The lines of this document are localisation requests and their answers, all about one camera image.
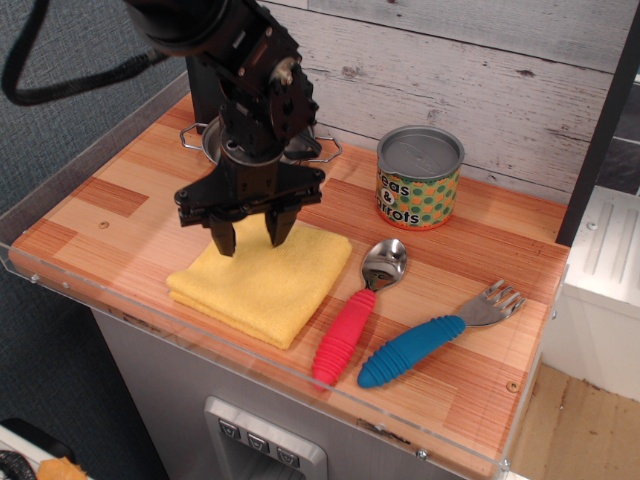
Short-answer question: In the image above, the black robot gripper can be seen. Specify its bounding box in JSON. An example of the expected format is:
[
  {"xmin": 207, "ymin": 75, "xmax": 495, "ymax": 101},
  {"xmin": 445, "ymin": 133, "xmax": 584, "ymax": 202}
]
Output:
[{"xmin": 174, "ymin": 156, "xmax": 325, "ymax": 257}]

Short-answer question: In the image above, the yellow cloth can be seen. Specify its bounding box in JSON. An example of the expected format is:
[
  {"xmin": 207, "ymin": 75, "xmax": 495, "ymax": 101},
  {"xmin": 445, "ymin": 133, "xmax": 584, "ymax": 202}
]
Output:
[{"xmin": 167, "ymin": 216, "xmax": 352, "ymax": 350}]

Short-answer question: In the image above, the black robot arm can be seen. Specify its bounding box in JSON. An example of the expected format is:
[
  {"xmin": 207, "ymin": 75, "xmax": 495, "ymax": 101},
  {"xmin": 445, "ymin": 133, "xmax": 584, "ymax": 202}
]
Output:
[{"xmin": 127, "ymin": 1, "xmax": 325, "ymax": 256}]

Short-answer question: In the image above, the peas and carrots can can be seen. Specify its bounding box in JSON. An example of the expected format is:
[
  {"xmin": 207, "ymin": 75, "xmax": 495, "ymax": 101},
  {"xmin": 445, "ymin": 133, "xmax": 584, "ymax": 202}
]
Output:
[{"xmin": 376, "ymin": 125, "xmax": 465, "ymax": 231}]

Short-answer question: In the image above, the grey toy fridge cabinet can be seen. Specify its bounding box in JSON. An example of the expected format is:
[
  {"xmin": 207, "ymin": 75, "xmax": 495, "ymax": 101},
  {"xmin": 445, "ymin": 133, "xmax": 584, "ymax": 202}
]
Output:
[{"xmin": 94, "ymin": 312, "xmax": 456, "ymax": 479}]

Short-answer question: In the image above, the silver dispenser button panel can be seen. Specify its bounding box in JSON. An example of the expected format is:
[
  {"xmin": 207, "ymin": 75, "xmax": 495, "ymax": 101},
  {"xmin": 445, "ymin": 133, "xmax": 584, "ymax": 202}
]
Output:
[{"xmin": 204, "ymin": 396, "xmax": 328, "ymax": 479}]

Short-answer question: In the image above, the orange object at corner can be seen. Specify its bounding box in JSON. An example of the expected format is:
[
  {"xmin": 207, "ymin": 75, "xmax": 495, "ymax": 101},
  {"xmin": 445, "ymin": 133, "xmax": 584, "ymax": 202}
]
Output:
[{"xmin": 36, "ymin": 457, "xmax": 89, "ymax": 480}]

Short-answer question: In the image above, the white toy sink unit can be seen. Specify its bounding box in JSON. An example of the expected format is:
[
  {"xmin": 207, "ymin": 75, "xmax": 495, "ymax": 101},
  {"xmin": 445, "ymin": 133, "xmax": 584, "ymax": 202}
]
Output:
[{"xmin": 541, "ymin": 186, "xmax": 639, "ymax": 400}]

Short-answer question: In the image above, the red handled spoon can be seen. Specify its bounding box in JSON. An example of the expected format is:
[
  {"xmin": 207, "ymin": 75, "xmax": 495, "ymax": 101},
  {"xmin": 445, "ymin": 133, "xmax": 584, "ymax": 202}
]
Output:
[{"xmin": 311, "ymin": 238, "xmax": 408, "ymax": 385}]

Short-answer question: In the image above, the black vertical post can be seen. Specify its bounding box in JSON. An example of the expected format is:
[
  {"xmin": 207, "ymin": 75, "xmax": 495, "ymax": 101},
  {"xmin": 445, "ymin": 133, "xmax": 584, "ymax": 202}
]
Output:
[{"xmin": 186, "ymin": 57, "xmax": 224, "ymax": 134}]

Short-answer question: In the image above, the clear acrylic guard rail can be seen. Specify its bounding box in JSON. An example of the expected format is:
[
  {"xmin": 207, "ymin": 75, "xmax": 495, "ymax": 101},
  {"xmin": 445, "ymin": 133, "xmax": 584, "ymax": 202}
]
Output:
[{"xmin": 1, "ymin": 77, "xmax": 568, "ymax": 479}]

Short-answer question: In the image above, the blue handled fork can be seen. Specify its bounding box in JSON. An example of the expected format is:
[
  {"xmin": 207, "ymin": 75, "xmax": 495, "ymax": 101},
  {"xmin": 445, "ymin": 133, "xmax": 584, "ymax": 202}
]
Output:
[{"xmin": 357, "ymin": 280, "xmax": 527, "ymax": 389}]

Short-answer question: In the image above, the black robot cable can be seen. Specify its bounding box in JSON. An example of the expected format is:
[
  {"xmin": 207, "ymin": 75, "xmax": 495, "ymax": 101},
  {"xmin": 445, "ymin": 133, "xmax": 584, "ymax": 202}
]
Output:
[{"xmin": 0, "ymin": 0, "xmax": 171, "ymax": 107}]

